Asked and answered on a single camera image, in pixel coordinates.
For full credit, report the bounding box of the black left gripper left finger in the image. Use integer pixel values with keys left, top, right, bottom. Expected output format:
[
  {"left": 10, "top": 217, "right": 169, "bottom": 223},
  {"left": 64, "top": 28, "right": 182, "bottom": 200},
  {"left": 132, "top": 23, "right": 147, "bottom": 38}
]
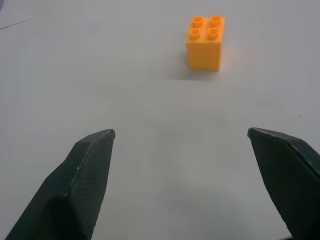
[{"left": 4, "top": 128, "right": 116, "bottom": 240}]

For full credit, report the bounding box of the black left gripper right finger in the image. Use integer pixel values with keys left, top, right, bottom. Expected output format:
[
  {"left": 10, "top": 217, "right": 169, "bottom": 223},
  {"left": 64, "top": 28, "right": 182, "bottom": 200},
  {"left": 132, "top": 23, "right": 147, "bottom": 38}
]
[{"left": 247, "top": 127, "right": 320, "bottom": 240}]

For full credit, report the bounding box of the yellow toy building block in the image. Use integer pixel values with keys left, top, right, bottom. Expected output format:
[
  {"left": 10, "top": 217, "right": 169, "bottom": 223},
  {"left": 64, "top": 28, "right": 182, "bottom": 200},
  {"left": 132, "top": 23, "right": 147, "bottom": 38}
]
[{"left": 185, "top": 15, "right": 226, "bottom": 71}]

